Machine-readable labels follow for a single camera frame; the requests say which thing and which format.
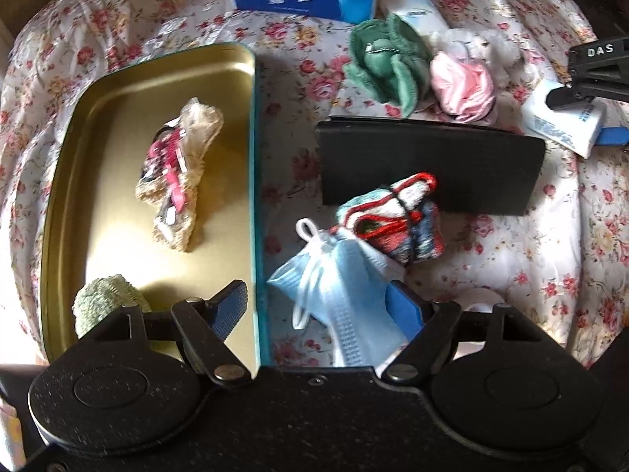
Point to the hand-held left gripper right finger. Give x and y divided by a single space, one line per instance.
405 310

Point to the striped knitted cloth bundle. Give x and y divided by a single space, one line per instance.
403 241

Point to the blue face mask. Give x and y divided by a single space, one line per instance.
344 280

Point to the green towel cloth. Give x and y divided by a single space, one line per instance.
388 73

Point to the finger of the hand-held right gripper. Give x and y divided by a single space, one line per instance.
565 97
614 136

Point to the gold metal tin tray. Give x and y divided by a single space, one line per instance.
123 123

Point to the white fluffy cloth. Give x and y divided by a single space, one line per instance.
496 46

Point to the floral bedsheet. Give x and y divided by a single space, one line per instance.
540 255

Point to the white tissue pack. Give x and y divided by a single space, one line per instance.
413 10
555 123

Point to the light green knitted cloth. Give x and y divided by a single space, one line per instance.
105 295

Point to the black foam pad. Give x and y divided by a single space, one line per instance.
467 167

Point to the beige loofah with pink label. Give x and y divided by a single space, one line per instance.
196 123

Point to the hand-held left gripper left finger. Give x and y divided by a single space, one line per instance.
231 310

